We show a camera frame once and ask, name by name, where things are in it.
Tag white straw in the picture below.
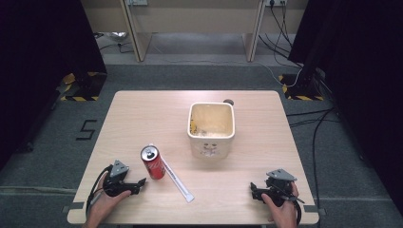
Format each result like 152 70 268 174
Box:
148 142 196 204

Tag wooden desk frame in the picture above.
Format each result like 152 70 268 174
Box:
79 0 310 64

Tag person's left hand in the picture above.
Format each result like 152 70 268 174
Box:
87 175 132 223

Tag right hand-held gripper cable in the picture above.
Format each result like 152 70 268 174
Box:
271 183 306 226

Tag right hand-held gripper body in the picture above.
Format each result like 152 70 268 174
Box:
261 168 298 207

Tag black floor cable bundle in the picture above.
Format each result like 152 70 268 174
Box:
258 3 303 69

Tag thin black floor cable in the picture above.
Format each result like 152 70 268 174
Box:
93 31 135 55

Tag grey tape strip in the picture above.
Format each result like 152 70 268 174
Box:
61 201 86 214
302 204 326 217

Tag black curtain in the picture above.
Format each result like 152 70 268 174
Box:
288 0 403 217
0 0 108 170

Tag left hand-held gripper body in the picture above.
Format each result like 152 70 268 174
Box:
103 160 138 198

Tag red soda can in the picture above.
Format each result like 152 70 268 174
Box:
140 144 166 181

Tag person's right hand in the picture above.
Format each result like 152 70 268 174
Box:
260 182 299 226

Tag black striped-edge stand base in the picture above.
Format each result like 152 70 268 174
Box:
278 73 326 102
59 71 107 103

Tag cream square bin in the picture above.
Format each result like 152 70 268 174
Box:
186 102 237 161

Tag hand-held gripper cable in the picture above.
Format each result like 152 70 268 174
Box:
86 164 114 217
271 183 306 226

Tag left hand-held gripper cable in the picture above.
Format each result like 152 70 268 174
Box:
86 164 114 217

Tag long black floor cable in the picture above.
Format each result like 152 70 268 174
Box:
286 107 337 228

